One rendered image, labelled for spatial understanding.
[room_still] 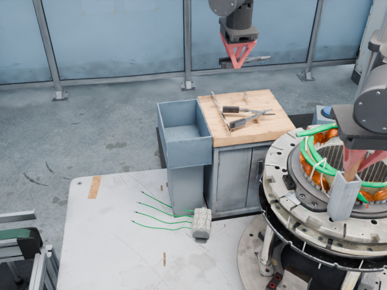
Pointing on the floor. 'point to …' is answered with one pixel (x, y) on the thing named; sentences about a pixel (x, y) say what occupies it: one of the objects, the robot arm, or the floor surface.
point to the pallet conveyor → (29, 250)
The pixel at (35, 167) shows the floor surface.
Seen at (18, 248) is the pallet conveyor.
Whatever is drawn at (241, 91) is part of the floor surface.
